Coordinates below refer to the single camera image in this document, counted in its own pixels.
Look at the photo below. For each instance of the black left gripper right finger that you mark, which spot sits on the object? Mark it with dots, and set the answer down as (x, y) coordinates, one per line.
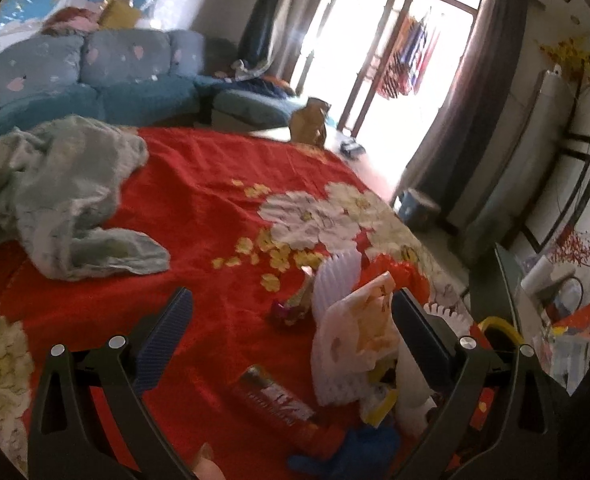
(501, 415)

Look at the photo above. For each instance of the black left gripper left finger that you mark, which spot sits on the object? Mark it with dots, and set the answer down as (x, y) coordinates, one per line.
(89, 419)

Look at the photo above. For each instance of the blue cloth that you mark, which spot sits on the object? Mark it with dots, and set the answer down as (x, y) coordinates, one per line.
(366, 453)

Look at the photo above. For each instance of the purple candy wrapper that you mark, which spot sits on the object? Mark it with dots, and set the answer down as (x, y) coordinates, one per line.
(290, 311)

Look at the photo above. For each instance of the person left hand thumb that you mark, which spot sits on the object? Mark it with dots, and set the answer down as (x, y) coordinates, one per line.
(204, 466)

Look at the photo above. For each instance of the white paper roll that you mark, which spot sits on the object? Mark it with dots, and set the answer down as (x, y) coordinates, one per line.
(538, 277)

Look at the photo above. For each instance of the blue lidded bucket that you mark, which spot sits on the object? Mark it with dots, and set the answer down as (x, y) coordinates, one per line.
(416, 210)

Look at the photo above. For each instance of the light green crumpled cloth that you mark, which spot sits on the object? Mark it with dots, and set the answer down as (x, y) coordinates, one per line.
(59, 183)

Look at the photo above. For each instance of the white standing air conditioner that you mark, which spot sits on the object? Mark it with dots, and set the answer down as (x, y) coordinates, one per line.
(547, 116)

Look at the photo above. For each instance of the red floral tablecloth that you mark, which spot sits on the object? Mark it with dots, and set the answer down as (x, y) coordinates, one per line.
(239, 217)

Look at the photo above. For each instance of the dark shoe on floor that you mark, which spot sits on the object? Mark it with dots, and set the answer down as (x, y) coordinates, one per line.
(352, 149)

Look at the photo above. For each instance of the brown paper bag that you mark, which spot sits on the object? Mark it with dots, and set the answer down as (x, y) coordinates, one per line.
(307, 125)

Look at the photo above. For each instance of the dark grey curtain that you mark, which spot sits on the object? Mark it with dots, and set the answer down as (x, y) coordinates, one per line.
(463, 127)

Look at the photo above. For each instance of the blue sofa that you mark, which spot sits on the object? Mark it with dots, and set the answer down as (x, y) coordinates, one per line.
(132, 77)

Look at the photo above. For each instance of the hanging colourful laundry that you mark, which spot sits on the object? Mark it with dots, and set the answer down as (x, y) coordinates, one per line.
(413, 50)

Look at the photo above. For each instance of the yellow cushion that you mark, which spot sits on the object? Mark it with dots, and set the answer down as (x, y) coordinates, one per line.
(119, 15)

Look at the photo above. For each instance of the dark blue curtain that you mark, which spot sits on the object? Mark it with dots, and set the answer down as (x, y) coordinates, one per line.
(255, 44)

